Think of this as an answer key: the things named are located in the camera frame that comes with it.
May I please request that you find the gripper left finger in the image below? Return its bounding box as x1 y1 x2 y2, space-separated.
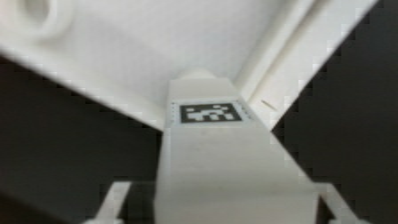
81 181 131 224

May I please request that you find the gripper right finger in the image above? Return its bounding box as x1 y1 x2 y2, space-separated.
316 186 371 224

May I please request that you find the white leg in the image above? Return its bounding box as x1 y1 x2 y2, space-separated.
154 69 317 224

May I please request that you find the white desk top panel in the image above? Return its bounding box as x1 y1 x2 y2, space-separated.
0 0 380 128

